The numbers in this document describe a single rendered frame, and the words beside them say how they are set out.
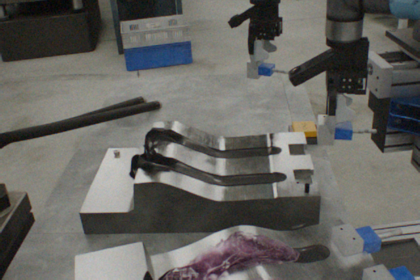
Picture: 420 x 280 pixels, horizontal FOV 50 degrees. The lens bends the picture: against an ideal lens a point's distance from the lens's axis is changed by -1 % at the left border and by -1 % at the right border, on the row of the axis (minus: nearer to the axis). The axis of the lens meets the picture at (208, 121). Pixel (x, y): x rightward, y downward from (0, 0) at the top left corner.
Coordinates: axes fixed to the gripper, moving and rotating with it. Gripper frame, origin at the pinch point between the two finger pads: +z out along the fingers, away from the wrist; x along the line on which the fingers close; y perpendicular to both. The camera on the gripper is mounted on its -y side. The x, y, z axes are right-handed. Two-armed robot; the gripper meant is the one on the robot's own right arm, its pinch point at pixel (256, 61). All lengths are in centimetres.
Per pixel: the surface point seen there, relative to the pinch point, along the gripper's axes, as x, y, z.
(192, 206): -61, 11, 8
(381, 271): -65, 49, 7
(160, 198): -64, 5, 6
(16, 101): 93, -249, 95
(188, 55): 210, -154, 87
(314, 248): -61, 36, 10
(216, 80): 14.9, -22.3, 15.0
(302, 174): -42, 28, 8
